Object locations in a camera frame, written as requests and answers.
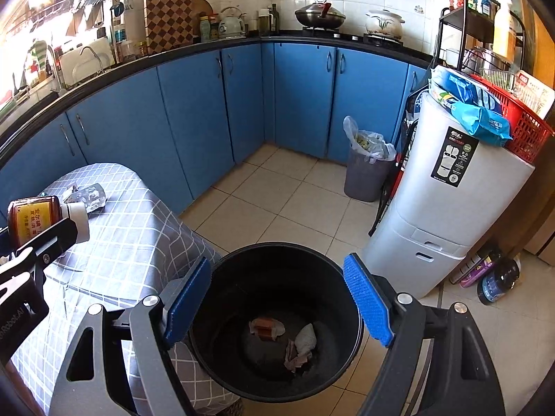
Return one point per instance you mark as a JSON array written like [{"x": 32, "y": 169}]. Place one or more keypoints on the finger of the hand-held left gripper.
[{"x": 54, "y": 238}]

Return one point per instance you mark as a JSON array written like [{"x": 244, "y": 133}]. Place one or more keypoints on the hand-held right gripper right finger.
[{"x": 368, "y": 303}]

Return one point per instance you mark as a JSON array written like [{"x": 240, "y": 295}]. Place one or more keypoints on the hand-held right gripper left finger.
[{"x": 188, "y": 299}]

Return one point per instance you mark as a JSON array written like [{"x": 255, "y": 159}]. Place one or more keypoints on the brown bottle with white cap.
[{"x": 37, "y": 219}]

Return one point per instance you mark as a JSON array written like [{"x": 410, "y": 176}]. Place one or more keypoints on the black round trash bin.
[{"x": 338, "y": 312}]

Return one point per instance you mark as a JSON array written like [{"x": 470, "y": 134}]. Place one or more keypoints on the white crumpled tissue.
[{"x": 305, "y": 338}]

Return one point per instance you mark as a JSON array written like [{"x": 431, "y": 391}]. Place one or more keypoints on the grey checked tablecloth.
[{"x": 130, "y": 242}]

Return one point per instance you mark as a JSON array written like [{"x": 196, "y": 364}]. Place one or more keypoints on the orange and white crumpled wrapper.
[{"x": 266, "y": 328}]

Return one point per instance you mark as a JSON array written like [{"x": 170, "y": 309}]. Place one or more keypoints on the pink crumpled paper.
[{"x": 296, "y": 357}]

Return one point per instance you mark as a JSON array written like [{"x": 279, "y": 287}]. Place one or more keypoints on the tall white storage cabinet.
[{"x": 433, "y": 216}]

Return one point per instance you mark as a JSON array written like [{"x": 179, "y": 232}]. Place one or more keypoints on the purple packet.
[{"x": 477, "y": 273}]

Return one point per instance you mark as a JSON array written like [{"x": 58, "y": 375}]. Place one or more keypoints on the black and red mop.
[{"x": 390, "y": 182}]

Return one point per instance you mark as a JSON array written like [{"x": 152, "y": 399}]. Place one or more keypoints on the grey waste bin with bag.
[{"x": 364, "y": 177}]

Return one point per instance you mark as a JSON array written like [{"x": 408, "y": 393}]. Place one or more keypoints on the dark blue water bottle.
[{"x": 498, "y": 281}]

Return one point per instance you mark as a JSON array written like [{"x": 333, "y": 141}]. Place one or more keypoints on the chrome sink faucet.
[{"x": 54, "y": 65}]

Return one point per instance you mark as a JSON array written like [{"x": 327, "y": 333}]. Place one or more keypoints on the blue kitchen cabinets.
[{"x": 182, "y": 108}]

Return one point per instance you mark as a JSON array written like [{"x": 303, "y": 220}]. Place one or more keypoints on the red plastic basket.
[{"x": 524, "y": 130}]

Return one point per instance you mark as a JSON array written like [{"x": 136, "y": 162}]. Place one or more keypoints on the blue and white packet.
[{"x": 459, "y": 86}]

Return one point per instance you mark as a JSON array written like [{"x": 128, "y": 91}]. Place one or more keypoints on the checkered wooden cutting board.
[{"x": 168, "y": 19}]

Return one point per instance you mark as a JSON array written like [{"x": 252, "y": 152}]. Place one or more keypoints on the white printed packet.
[{"x": 535, "y": 93}]

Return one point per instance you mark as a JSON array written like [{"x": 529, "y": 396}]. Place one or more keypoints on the black gas stove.
[{"x": 347, "y": 34}]

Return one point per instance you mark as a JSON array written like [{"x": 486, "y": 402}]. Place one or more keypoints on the round wooden board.
[{"x": 203, "y": 8}]

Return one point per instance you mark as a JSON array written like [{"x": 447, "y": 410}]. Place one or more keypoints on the pale green kettle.
[{"x": 231, "y": 26}]

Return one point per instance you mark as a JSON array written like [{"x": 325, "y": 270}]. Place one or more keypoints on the white ceramic pot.
[{"x": 383, "y": 24}]

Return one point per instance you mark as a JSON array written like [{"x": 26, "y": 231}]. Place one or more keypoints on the steel wok with lid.
[{"x": 320, "y": 16}]

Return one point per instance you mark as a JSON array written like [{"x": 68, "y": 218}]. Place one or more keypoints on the black metal rack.
[{"x": 468, "y": 26}]

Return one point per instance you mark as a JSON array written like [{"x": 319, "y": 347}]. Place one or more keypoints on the yellow spray bottle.
[{"x": 504, "y": 30}]

